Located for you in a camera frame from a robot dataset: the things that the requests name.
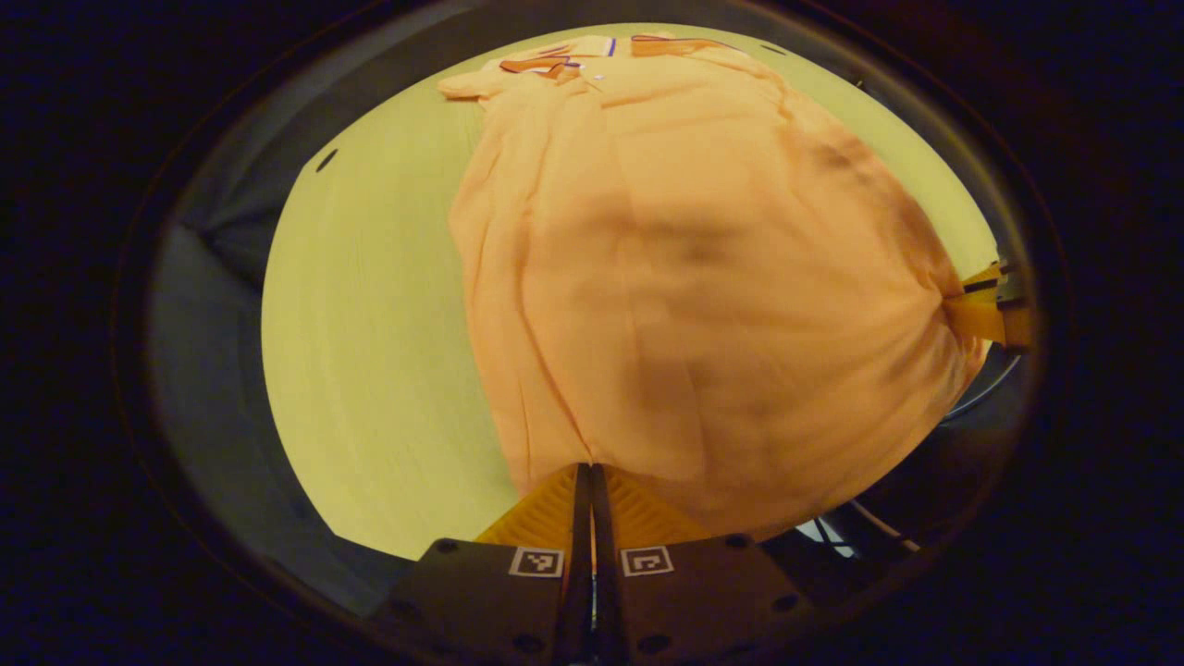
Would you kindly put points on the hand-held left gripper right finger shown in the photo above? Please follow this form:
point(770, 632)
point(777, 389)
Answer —
point(603, 573)

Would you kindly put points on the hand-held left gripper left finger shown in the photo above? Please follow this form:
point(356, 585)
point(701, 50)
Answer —
point(578, 573)

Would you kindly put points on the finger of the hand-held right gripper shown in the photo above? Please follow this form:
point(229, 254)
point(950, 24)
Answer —
point(985, 280)
point(990, 319)

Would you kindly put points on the orange T-shirt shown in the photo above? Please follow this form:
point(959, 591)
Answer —
point(694, 277)

